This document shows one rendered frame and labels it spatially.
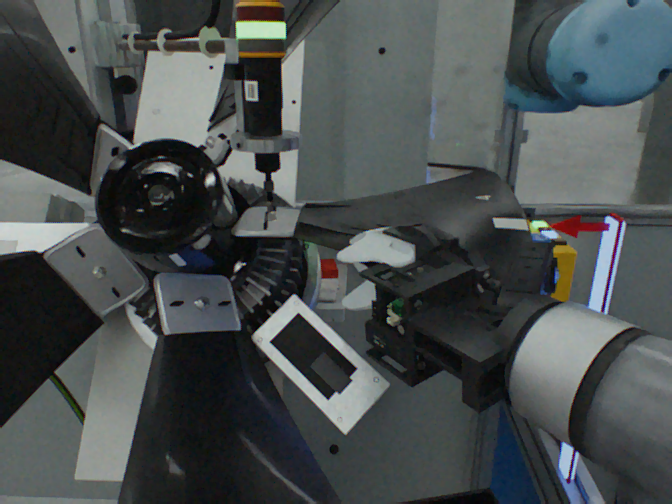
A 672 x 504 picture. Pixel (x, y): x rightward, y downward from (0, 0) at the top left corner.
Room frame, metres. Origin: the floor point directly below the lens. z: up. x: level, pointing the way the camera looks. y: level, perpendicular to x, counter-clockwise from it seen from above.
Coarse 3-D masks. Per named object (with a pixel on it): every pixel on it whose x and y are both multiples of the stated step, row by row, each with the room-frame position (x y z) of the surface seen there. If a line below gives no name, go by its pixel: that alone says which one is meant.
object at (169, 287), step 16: (160, 288) 0.45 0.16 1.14; (176, 288) 0.47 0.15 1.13; (192, 288) 0.48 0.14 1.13; (208, 288) 0.49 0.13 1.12; (224, 288) 0.51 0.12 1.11; (160, 304) 0.44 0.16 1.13; (192, 304) 0.47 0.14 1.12; (160, 320) 0.44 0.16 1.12; (176, 320) 0.44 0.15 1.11; (192, 320) 0.46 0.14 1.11; (208, 320) 0.47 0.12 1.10; (224, 320) 0.48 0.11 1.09
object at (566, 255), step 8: (528, 224) 0.85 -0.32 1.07; (536, 232) 0.81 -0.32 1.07; (560, 248) 0.74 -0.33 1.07; (568, 248) 0.74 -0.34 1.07; (560, 256) 0.73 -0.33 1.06; (568, 256) 0.73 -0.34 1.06; (576, 256) 0.73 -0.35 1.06; (560, 264) 0.73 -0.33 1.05; (568, 264) 0.73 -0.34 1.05; (560, 272) 0.73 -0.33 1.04; (568, 272) 0.73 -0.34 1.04; (560, 280) 0.73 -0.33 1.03; (568, 280) 0.73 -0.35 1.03; (560, 288) 0.73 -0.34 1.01; (568, 288) 0.73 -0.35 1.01; (552, 296) 0.73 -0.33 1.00; (560, 296) 0.73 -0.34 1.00; (568, 296) 0.73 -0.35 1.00
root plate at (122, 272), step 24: (72, 240) 0.49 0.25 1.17; (96, 240) 0.50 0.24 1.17; (72, 264) 0.49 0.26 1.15; (96, 264) 0.50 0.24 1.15; (120, 264) 0.51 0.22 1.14; (72, 288) 0.49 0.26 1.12; (96, 288) 0.50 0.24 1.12; (120, 288) 0.51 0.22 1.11; (144, 288) 0.52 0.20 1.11; (96, 312) 0.50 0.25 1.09
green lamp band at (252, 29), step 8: (240, 24) 0.52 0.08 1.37; (248, 24) 0.51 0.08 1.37; (256, 24) 0.51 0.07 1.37; (264, 24) 0.51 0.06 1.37; (272, 24) 0.51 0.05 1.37; (280, 24) 0.52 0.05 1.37; (240, 32) 0.52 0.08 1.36; (248, 32) 0.51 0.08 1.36; (256, 32) 0.51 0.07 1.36; (264, 32) 0.51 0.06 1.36; (272, 32) 0.51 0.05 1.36; (280, 32) 0.52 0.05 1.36
